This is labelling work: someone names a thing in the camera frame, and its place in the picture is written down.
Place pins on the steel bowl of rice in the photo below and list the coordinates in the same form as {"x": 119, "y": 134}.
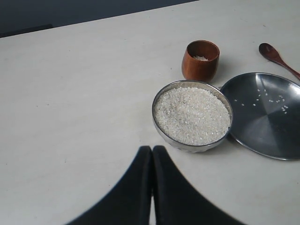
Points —
{"x": 192, "y": 116}

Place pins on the round steel plate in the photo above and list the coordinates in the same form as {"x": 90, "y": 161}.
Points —
{"x": 266, "y": 114}

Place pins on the dark red wooden spoon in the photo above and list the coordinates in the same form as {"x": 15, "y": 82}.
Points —
{"x": 271, "y": 54}

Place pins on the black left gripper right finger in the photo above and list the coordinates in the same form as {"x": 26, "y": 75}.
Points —
{"x": 176, "y": 201}

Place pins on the brown wooden cup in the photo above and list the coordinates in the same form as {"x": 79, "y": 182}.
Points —
{"x": 200, "y": 61}

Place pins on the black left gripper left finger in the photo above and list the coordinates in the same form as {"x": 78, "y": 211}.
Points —
{"x": 129, "y": 201}

